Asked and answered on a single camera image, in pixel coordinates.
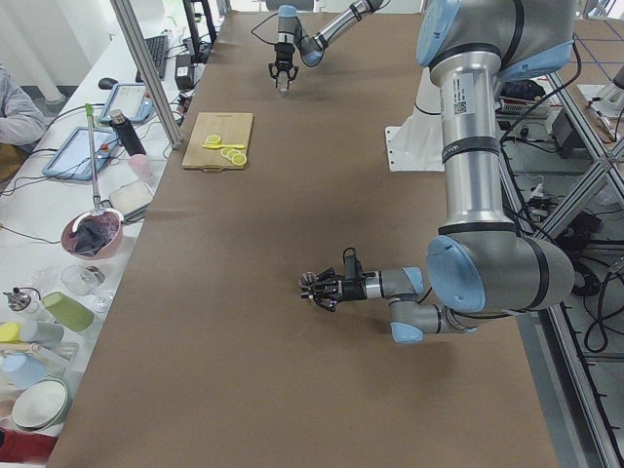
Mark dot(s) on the blue tablet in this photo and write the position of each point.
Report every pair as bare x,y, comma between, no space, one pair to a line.
133,100
72,161

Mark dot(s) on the green plastic cup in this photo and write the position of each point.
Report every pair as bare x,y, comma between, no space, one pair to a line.
68,311

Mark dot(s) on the clear wine glass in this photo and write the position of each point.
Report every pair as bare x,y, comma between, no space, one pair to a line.
88,280

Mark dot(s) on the light blue cup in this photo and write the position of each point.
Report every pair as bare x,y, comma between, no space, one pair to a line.
23,370

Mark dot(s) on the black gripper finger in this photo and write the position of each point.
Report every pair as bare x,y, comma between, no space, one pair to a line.
325,299
291,75
273,73
327,278

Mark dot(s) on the pink plastic cup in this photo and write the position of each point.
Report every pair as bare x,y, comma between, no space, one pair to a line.
139,164

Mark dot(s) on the steel jigger measuring cup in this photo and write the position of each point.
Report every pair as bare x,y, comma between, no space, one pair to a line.
306,282

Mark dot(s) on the wooden cutting board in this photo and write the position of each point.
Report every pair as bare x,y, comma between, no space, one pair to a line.
233,127

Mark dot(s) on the aluminium frame post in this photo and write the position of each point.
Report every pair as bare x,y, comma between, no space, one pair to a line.
130,27

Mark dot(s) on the lemon slice under near knife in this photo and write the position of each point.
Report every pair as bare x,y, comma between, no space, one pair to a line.
208,145

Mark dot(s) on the blue tablet near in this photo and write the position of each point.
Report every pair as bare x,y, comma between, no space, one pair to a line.
72,161

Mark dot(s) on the blue tablet far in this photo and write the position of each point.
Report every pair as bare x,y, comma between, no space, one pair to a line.
133,100

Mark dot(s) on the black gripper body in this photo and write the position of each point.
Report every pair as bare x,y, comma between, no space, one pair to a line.
283,52
352,290

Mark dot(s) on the white square container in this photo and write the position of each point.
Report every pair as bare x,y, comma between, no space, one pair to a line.
131,199

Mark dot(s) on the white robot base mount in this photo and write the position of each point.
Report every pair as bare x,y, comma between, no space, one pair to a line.
417,145

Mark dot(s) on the black keyboard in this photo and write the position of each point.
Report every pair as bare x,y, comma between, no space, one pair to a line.
157,47

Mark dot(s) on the black water bottle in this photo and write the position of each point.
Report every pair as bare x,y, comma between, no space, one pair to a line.
126,132

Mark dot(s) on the clear glass cup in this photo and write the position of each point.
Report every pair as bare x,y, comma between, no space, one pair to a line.
283,86

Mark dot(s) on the yellow plastic knife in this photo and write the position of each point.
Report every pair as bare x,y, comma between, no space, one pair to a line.
233,146

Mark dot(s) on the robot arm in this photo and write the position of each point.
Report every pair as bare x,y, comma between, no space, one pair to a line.
292,36
478,268

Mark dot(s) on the white green bowl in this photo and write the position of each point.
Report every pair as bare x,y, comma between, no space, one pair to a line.
43,405

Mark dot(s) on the pink bowl with cloth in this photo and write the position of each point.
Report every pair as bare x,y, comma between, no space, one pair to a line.
93,236

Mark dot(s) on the lemon slice top near knife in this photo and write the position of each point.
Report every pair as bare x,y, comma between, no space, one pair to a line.
215,139

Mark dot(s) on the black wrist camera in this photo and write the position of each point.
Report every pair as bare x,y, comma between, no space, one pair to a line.
352,268

